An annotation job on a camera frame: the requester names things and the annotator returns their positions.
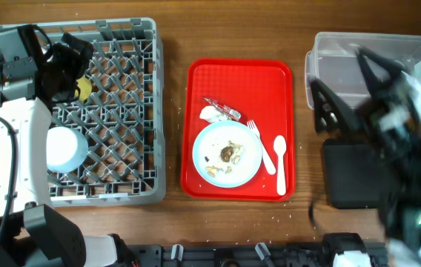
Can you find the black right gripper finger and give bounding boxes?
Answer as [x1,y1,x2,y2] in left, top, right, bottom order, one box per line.
[310,79,361,134]
[357,47,406,95]

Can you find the yellow cup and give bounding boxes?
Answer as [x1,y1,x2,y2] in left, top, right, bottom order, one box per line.
[76,76,93,102]

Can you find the light blue bowl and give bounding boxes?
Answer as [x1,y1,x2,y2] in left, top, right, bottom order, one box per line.
[46,127,89,174]

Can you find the red foil wrapper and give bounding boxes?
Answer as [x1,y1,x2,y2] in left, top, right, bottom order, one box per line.
[203,97,242,122]

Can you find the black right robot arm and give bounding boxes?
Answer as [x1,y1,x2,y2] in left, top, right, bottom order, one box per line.
[311,47,421,266]

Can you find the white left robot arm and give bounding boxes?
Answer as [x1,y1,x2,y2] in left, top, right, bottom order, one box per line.
[0,24,139,266]

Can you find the grey dishwasher rack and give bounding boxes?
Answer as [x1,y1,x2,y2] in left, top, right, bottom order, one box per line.
[0,17,167,207]

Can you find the clear plastic bin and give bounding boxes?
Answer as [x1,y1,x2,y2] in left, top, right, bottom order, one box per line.
[305,32,421,109]

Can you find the black plastic tray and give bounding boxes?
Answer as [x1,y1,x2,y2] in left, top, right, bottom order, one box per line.
[322,139,399,209]

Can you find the white plastic spoon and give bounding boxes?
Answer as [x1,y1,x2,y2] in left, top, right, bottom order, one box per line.
[274,135,287,196]

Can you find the red plastic tray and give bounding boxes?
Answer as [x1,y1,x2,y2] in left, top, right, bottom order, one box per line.
[180,58,296,202]

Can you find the white plastic fork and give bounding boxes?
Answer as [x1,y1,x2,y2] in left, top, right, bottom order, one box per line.
[247,119,276,175]

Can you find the food scraps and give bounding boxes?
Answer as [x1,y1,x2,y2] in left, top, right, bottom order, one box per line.
[204,140,245,178]

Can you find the light blue plate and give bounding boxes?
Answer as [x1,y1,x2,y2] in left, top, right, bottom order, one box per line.
[192,121,262,188]

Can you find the crumpled white napkin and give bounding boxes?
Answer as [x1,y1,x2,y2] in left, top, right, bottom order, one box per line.
[199,105,230,123]

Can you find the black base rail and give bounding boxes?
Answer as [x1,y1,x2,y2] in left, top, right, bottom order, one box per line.
[128,243,321,267]

